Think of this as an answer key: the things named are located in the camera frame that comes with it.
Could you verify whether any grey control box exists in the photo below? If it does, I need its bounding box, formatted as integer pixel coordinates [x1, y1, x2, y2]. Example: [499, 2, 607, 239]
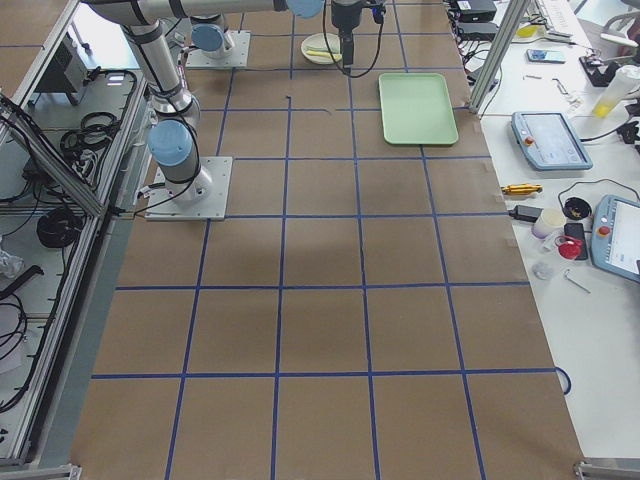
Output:
[35, 33, 88, 106]

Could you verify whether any green rectangular tray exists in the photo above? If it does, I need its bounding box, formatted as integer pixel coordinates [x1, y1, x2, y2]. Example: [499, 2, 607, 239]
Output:
[378, 73, 459, 146]

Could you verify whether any smartphone with blue screen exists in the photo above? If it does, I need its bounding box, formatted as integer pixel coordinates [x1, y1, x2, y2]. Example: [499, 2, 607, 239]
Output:
[526, 49, 566, 64]

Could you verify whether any white round plate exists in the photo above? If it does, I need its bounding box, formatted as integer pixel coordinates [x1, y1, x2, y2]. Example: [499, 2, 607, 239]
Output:
[300, 33, 341, 65]

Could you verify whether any red round object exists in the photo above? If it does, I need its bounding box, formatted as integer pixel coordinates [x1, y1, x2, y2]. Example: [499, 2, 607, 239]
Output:
[555, 235, 583, 260]

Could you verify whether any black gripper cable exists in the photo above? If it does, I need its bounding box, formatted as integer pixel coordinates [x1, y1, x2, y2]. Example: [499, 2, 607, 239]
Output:
[321, 0, 387, 78]

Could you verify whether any coiled black cable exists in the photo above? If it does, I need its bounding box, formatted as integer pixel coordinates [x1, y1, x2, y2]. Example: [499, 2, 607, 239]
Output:
[36, 207, 81, 250]

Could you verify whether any aluminium frame post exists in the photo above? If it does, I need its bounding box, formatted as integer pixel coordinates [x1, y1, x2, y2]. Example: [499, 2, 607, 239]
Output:
[468, 0, 529, 113]

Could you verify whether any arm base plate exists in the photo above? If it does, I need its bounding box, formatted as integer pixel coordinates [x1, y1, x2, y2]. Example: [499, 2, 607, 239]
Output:
[185, 29, 251, 70]
[143, 157, 233, 221]

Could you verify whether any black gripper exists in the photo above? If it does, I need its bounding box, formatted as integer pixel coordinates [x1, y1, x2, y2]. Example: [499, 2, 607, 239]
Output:
[331, 0, 363, 68]

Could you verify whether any yellow handled tool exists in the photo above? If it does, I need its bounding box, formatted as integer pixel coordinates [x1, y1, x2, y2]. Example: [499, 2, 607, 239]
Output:
[501, 184, 543, 196]

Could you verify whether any clear bottle yellow liquid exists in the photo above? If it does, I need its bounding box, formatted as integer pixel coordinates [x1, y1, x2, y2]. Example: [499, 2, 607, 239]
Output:
[592, 65, 639, 118]

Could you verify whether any black power adapter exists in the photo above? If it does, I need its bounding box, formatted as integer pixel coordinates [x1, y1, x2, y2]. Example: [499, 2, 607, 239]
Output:
[508, 204, 542, 223]

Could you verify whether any far blue teach pendant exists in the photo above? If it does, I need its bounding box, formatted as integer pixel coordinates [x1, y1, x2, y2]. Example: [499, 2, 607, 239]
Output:
[511, 111, 593, 171]

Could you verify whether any blue teach pendant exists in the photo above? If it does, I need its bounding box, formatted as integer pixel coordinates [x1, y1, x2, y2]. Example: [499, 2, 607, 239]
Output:
[511, 111, 593, 171]
[590, 195, 640, 283]

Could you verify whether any white cup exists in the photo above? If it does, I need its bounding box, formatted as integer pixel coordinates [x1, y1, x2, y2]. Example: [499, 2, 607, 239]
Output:
[531, 208, 566, 239]

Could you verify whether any near blue teach pendant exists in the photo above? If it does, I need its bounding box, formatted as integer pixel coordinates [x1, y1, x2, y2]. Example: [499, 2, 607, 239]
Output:
[590, 195, 640, 283]

